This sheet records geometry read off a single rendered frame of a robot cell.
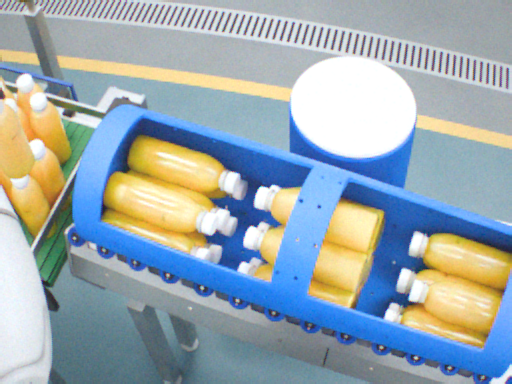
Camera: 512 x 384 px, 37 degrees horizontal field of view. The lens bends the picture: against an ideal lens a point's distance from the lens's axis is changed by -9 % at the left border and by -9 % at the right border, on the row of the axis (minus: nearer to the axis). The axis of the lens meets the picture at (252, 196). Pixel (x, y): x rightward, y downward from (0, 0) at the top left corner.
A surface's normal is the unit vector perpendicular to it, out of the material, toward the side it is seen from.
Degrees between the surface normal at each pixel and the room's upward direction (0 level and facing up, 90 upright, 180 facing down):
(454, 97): 0
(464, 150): 0
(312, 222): 15
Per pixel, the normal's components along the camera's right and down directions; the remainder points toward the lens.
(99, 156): -0.15, -0.26
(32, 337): 0.81, -0.31
